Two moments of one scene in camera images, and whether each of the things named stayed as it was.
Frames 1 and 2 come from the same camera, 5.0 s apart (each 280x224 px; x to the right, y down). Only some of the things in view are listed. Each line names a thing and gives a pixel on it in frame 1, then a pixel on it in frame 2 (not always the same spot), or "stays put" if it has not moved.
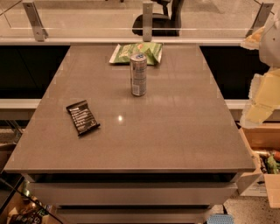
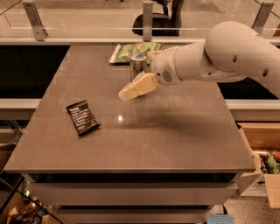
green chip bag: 152,50 stays put
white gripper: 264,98 -> 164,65
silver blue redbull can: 138,70 stays put
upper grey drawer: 134,193 stays put
